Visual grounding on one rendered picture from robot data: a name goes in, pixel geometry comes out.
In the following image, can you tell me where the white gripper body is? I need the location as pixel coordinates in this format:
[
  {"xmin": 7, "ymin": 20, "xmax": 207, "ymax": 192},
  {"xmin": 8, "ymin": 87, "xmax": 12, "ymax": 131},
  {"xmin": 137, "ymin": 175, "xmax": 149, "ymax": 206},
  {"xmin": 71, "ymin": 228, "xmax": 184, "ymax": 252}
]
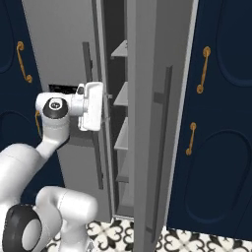
[{"xmin": 78, "ymin": 82, "xmax": 104, "ymax": 132}]

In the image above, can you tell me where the grey fridge body with shelves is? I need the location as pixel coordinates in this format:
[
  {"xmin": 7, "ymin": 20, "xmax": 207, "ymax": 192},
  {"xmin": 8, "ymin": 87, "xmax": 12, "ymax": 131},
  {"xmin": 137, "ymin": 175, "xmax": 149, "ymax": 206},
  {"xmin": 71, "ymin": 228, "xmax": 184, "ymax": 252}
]
[{"xmin": 92, "ymin": 0, "xmax": 136, "ymax": 221}]

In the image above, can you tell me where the navy cupboard door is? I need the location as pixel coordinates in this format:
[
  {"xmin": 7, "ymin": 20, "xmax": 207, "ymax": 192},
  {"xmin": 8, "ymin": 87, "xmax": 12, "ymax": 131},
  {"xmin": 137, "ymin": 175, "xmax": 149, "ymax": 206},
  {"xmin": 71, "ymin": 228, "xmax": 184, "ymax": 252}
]
[
  {"xmin": 165, "ymin": 106, "xmax": 252, "ymax": 242},
  {"xmin": 0, "ymin": 0, "xmax": 43, "ymax": 109},
  {"xmin": 177, "ymin": 0, "xmax": 252, "ymax": 111},
  {"xmin": 0, "ymin": 90, "xmax": 66, "ymax": 206}
]

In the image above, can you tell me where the plain grey fridge door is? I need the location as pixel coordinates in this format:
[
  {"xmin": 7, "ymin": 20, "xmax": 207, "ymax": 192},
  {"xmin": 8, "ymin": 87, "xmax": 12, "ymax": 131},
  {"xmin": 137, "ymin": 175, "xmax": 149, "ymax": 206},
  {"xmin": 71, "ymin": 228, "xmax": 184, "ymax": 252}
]
[{"xmin": 126, "ymin": 0, "xmax": 200, "ymax": 252}]

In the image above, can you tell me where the dark grey fridge door handle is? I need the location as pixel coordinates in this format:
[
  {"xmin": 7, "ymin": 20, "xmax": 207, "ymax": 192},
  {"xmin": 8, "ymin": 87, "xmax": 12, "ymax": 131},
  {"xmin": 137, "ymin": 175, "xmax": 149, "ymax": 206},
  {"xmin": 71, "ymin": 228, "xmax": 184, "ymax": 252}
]
[
  {"xmin": 145, "ymin": 65, "xmax": 174, "ymax": 244},
  {"xmin": 81, "ymin": 41, "xmax": 105, "ymax": 191}
]

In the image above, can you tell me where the grey fridge door with dispenser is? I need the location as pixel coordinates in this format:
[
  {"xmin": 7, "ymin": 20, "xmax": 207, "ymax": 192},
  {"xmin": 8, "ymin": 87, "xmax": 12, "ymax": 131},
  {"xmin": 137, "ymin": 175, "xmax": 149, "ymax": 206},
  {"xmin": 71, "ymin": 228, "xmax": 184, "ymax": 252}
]
[{"xmin": 21, "ymin": 0, "xmax": 113, "ymax": 222}]

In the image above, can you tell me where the gold cupboard handle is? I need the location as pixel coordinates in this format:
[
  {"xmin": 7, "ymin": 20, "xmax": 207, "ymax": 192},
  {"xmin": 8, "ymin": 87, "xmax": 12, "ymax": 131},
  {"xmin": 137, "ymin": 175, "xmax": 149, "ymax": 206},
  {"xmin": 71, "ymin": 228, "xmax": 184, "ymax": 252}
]
[
  {"xmin": 16, "ymin": 40, "xmax": 33, "ymax": 84},
  {"xmin": 196, "ymin": 45, "xmax": 212, "ymax": 95},
  {"xmin": 185, "ymin": 121, "xmax": 198, "ymax": 157},
  {"xmin": 34, "ymin": 109, "xmax": 42, "ymax": 138}
]

